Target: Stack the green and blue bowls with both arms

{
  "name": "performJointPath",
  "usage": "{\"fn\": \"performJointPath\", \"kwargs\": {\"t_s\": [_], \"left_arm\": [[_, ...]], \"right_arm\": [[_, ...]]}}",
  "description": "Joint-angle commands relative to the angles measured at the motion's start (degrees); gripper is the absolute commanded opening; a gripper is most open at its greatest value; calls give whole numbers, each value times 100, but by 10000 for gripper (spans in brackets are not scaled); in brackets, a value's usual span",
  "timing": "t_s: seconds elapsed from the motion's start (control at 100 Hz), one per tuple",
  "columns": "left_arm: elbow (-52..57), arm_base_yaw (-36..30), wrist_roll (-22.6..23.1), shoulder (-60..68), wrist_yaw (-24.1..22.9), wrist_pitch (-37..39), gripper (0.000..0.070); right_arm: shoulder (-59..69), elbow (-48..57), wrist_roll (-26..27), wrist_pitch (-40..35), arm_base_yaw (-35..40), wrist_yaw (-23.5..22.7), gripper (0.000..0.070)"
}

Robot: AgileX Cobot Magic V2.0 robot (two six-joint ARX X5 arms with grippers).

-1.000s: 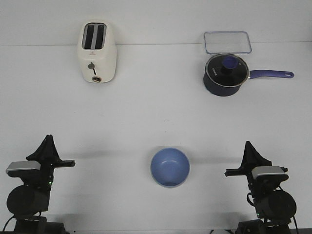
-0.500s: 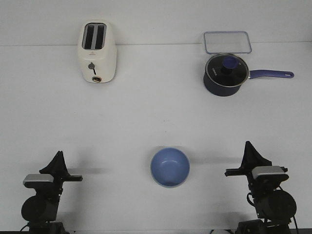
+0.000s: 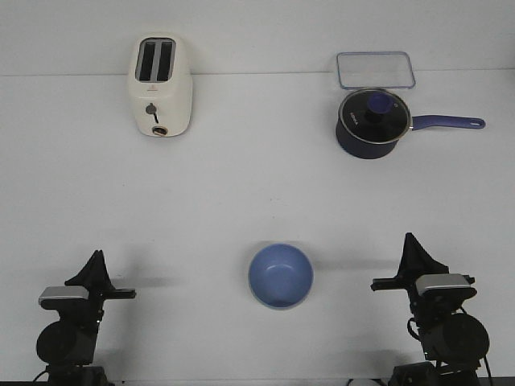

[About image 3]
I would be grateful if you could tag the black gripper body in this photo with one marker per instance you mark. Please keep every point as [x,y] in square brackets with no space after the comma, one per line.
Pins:
[94,308]
[434,304]

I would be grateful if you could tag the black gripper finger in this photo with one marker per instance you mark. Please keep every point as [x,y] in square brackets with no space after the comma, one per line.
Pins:
[405,269]
[423,262]
[91,274]
[108,271]

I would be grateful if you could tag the blue bowl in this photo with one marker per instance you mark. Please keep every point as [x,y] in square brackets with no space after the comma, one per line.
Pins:
[280,276]

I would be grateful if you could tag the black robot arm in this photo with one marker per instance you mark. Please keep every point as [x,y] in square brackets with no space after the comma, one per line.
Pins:
[67,346]
[453,342]

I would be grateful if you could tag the dark blue saucepan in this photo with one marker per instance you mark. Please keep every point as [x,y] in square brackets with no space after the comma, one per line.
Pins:
[366,150]

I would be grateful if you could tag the glass pot lid blue knob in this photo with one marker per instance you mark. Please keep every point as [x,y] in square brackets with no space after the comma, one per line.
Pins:
[375,116]

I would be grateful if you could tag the cream two-slot toaster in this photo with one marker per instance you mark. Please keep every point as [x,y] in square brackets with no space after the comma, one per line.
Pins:
[160,85]

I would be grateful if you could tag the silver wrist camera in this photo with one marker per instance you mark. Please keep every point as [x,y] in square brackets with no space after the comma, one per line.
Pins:
[442,281]
[57,297]

